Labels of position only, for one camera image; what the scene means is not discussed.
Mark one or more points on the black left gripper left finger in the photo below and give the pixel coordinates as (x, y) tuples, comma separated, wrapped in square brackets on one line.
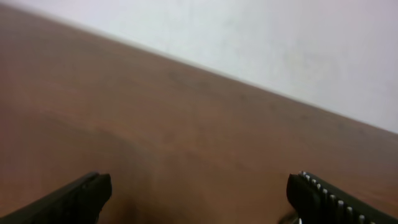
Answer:
[(81, 201)]

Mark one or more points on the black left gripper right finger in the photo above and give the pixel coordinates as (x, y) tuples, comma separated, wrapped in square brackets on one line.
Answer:
[(317, 201)]

